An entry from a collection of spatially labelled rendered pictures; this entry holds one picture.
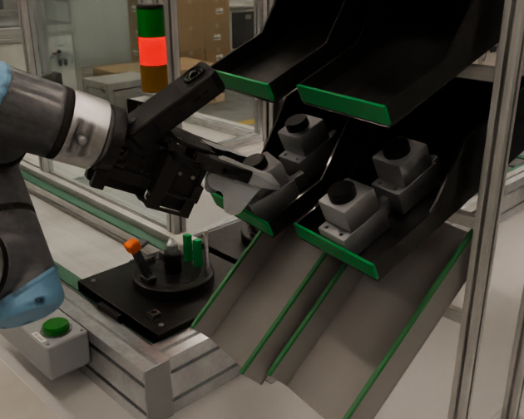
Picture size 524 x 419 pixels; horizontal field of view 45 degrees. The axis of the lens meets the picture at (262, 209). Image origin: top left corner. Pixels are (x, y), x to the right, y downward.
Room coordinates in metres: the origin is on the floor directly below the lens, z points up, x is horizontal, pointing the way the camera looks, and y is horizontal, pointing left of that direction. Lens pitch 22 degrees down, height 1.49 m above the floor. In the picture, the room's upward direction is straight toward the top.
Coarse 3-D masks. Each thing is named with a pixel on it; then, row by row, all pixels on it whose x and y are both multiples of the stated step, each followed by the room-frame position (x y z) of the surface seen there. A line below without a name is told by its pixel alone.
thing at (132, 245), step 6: (132, 240) 0.92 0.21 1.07; (144, 240) 0.93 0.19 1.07; (126, 246) 0.91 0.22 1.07; (132, 246) 0.91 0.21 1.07; (138, 246) 0.91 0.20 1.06; (144, 246) 0.92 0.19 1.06; (132, 252) 0.91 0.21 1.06; (138, 252) 0.92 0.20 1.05; (138, 258) 0.92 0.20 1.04; (138, 264) 0.92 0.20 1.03; (144, 264) 0.92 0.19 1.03; (144, 270) 0.92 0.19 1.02; (150, 270) 0.93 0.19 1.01; (144, 276) 0.93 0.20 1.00; (150, 276) 0.93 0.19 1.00
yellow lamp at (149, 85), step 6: (144, 66) 1.17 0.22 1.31; (150, 66) 1.17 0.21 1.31; (156, 66) 1.17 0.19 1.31; (162, 66) 1.17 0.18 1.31; (144, 72) 1.17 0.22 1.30; (150, 72) 1.16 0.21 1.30; (156, 72) 1.17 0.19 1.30; (162, 72) 1.17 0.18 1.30; (144, 78) 1.17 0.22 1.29; (150, 78) 1.16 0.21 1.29; (156, 78) 1.17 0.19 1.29; (162, 78) 1.17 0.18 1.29; (144, 84) 1.17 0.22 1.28; (150, 84) 1.16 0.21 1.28; (156, 84) 1.17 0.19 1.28; (162, 84) 1.17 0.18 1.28; (144, 90) 1.17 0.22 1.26; (150, 90) 1.16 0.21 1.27; (156, 90) 1.17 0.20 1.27
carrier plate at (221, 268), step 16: (112, 272) 1.00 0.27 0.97; (128, 272) 1.00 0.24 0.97; (224, 272) 1.00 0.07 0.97; (80, 288) 0.97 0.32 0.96; (96, 288) 0.94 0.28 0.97; (112, 288) 0.94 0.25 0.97; (128, 288) 0.94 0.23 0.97; (112, 304) 0.89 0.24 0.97; (128, 304) 0.89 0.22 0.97; (144, 304) 0.89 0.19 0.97; (160, 304) 0.89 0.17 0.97; (176, 304) 0.89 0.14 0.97; (192, 304) 0.89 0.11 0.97; (128, 320) 0.86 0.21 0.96; (144, 320) 0.84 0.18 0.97; (160, 320) 0.84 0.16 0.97; (176, 320) 0.84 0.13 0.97; (192, 320) 0.85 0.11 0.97; (160, 336) 0.80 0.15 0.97
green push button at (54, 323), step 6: (54, 318) 0.84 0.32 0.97; (60, 318) 0.84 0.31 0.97; (66, 318) 0.85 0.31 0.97; (42, 324) 0.83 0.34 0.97; (48, 324) 0.83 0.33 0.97; (54, 324) 0.83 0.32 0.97; (60, 324) 0.83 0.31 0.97; (66, 324) 0.83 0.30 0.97; (42, 330) 0.82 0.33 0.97; (48, 330) 0.81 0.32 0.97; (54, 330) 0.81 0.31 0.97; (60, 330) 0.82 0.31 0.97; (66, 330) 0.82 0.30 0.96
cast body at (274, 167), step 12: (252, 156) 0.72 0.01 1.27; (264, 156) 0.72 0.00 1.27; (264, 168) 0.71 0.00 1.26; (276, 168) 0.70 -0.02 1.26; (288, 180) 0.71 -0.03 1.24; (300, 180) 0.74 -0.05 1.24; (264, 192) 0.70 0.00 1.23; (276, 192) 0.71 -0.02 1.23; (288, 192) 0.71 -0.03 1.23; (252, 204) 0.70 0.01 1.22; (264, 204) 0.70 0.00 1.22; (276, 204) 0.71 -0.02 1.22; (288, 204) 0.72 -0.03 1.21; (264, 216) 0.70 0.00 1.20
